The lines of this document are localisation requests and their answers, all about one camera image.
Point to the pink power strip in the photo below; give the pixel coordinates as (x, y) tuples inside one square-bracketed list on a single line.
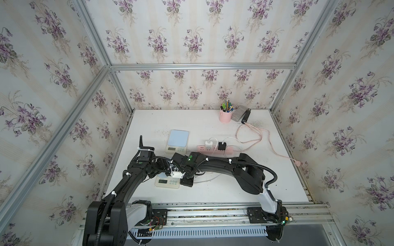
[(214, 150)]

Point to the white USB charger adapter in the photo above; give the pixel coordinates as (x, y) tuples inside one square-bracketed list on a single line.
[(208, 145)]

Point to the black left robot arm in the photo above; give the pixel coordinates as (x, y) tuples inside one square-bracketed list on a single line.
[(109, 220)]

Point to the aluminium enclosure frame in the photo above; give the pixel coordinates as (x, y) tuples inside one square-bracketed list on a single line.
[(56, 54)]

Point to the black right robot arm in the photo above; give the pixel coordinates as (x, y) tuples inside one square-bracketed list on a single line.
[(252, 178)]

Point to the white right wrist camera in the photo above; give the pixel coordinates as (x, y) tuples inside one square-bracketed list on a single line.
[(177, 174)]

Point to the black stapler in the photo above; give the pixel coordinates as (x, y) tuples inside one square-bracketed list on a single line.
[(246, 116)]

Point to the black USB charger adapter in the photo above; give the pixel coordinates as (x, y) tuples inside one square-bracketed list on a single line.
[(222, 146)]

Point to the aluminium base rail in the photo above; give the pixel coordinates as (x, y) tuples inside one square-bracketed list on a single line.
[(173, 221)]

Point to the pens and markers bundle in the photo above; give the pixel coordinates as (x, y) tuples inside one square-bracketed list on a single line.
[(227, 106)]

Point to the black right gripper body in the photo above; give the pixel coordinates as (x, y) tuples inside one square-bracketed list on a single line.
[(186, 180)]

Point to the pink metal pen bucket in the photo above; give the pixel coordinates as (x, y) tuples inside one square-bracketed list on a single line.
[(225, 117)]

